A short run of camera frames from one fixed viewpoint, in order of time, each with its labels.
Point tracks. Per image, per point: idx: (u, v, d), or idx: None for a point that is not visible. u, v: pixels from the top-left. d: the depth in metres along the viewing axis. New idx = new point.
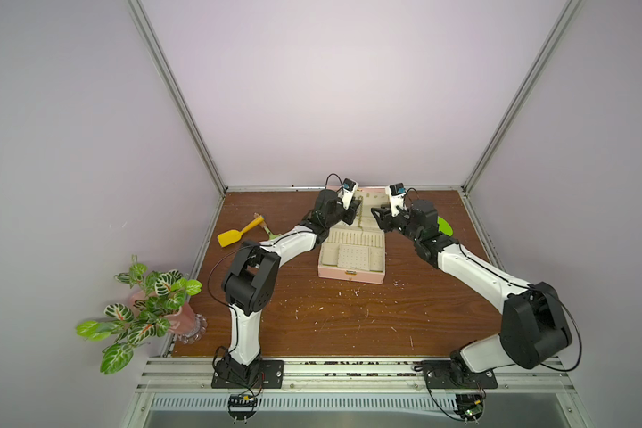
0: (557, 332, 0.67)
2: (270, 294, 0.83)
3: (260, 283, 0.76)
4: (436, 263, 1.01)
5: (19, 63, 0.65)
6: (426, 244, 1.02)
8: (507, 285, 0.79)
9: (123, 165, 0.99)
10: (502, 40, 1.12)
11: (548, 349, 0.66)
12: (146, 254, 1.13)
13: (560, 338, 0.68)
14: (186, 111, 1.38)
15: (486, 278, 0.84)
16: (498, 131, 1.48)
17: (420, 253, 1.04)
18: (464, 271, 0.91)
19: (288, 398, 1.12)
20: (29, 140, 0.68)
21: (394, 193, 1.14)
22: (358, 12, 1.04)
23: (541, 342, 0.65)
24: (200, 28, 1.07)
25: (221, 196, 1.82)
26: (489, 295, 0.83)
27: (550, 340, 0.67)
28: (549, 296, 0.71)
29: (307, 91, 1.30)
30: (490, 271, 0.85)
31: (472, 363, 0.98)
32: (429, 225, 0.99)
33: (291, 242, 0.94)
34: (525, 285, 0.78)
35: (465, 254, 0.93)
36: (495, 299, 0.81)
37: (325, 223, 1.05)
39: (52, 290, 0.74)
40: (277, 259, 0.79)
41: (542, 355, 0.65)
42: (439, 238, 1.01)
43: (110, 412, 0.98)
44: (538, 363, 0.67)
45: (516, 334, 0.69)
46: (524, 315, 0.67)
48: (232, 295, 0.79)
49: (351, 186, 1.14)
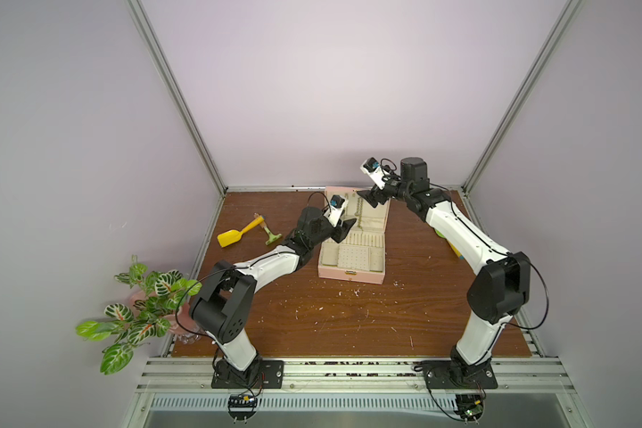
0: (518, 293, 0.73)
2: (243, 320, 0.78)
3: (231, 311, 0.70)
4: (424, 217, 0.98)
5: (20, 65, 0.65)
6: (417, 197, 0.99)
8: (489, 251, 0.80)
9: (123, 165, 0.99)
10: (501, 40, 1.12)
11: (506, 306, 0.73)
12: (147, 253, 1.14)
13: (518, 298, 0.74)
14: (186, 111, 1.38)
15: (470, 242, 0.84)
16: (498, 131, 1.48)
17: (408, 205, 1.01)
18: (450, 231, 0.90)
19: (288, 398, 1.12)
20: (30, 140, 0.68)
21: (371, 170, 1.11)
22: (357, 12, 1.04)
23: (502, 300, 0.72)
24: (200, 28, 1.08)
25: (221, 196, 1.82)
26: (470, 257, 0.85)
27: (511, 300, 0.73)
28: (522, 262, 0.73)
29: (307, 91, 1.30)
30: (474, 234, 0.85)
31: (467, 354, 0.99)
32: (416, 178, 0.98)
33: (270, 264, 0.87)
34: (506, 251, 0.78)
35: (456, 214, 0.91)
36: (473, 262, 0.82)
37: (308, 243, 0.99)
39: (52, 290, 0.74)
40: (252, 283, 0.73)
41: (499, 310, 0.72)
42: (432, 193, 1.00)
43: (110, 412, 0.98)
44: (494, 316, 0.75)
45: (484, 294, 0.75)
46: (497, 281, 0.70)
48: (201, 322, 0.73)
49: (340, 203, 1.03)
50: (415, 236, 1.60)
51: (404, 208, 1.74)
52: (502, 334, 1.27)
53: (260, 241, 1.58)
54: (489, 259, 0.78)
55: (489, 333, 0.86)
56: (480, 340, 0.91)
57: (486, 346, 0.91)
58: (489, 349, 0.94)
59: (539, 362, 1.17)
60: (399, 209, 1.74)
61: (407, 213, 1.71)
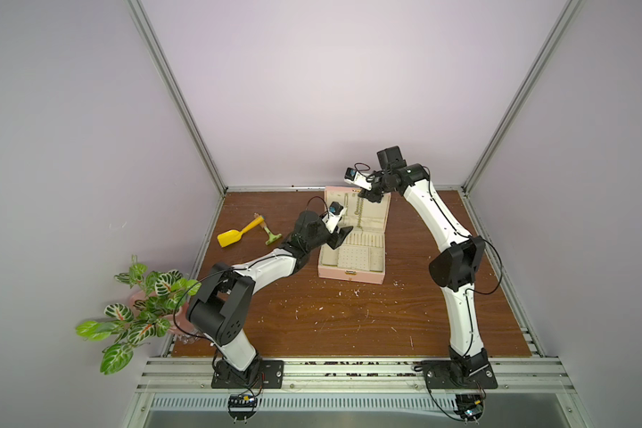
0: (469, 267, 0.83)
2: (242, 322, 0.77)
3: (230, 312, 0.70)
4: (402, 192, 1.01)
5: (20, 65, 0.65)
6: (397, 173, 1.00)
8: (454, 234, 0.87)
9: (122, 165, 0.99)
10: (502, 40, 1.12)
11: (459, 275, 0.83)
12: (147, 253, 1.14)
13: (469, 270, 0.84)
14: (186, 111, 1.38)
15: (439, 221, 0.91)
16: (498, 131, 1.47)
17: (388, 183, 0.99)
18: (423, 210, 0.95)
19: (288, 398, 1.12)
20: (30, 139, 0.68)
21: (353, 179, 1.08)
22: (358, 13, 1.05)
23: (456, 273, 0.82)
24: (201, 28, 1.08)
25: (221, 196, 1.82)
26: (436, 235, 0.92)
27: (461, 273, 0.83)
28: (480, 245, 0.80)
29: (307, 92, 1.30)
30: (444, 216, 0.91)
31: (458, 343, 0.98)
32: (391, 160, 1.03)
33: (268, 266, 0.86)
34: (469, 235, 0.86)
35: (431, 194, 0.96)
36: (434, 226, 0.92)
37: (305, 248, 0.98)
39: (53, 291, 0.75)
40: (251, 284, 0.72)
41: (453, 279, 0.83)
42: (412, 168, 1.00)
43: (110, 412, 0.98)
44: (453, 284, 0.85)
45: (440, 271, 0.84)
46: (456, 261, 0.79)
48: (199, 324, 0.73)
49: (338, 210, 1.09)
50: (415, 237, 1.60)
51: (404, 208, 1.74)
52: (502, 334, 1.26)
53: (260, 241, 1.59)
54: (452, 242, 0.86)
55: (460, 306, 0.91)
56: (460, 321, 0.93)
57: (468, 325, 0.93)
58: (473, 331, 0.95)
59: (539, 362, 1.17)
60: (399, 209, 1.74)
61: (407, 213, 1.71)
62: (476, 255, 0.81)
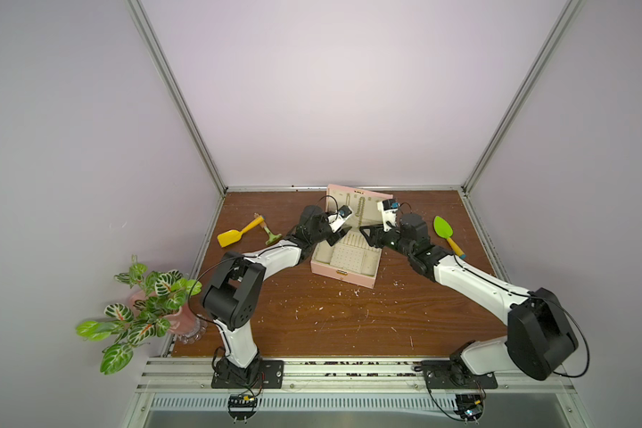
0: (558, 336, 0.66)
2: (253, 308, 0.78)
3: (242, 296, 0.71)
4: (432, 276, 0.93)
5: (19, 65, 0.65)
6: (420, 259, 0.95)
8: (509, 296, 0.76)
9: (121, 164, 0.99)
10: (503, 40, 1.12)
11: (552, 349, 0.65)
12: (146, 254, 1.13)
13: (563, 342, 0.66)
14: (186, 111, 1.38)
15: (485, 290, 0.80)
16: (498, 133, 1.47)
17: (413, 268, 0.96)
18: (463, 283, 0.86)
19: (288, 398, 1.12)
20: (30, 138, 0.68)
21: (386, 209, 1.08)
22: (357, 13, 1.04)
23: (545, 345, 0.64)
24: (200, 29, 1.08)
25: (221, 196, 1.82)
26: (491, 307, 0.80)
27: (555, 347, 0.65)
28: (549, 301, 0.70)
29: (306, 92, 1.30)
30: (489, 282, 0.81)
31: (476, 366, 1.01)
32: (419, 237, 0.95)
33: (275, 255, 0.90)
34: (526, 292, 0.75)
35: (462, 266, 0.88)
36: (497, 311, 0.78)
37: (308, 239, 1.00)
39: (53, 290, 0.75)
40: (261, 269, 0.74)
41: (546, 355, 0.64)
42: (433, 250, 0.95)
43: (110, 413, 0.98)
44: (548, 365, 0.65)
45: (525, 351, 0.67)
46: (532, 327, 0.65)
48: (212, 309, 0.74)
49: (347, 213, 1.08)
50: None
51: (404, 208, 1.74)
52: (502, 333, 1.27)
53: (260, 242, 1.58)
54: (513, 306, 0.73)
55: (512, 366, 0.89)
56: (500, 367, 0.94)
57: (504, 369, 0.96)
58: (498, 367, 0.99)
59: None
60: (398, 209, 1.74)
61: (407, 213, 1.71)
62: (555, 315, 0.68)
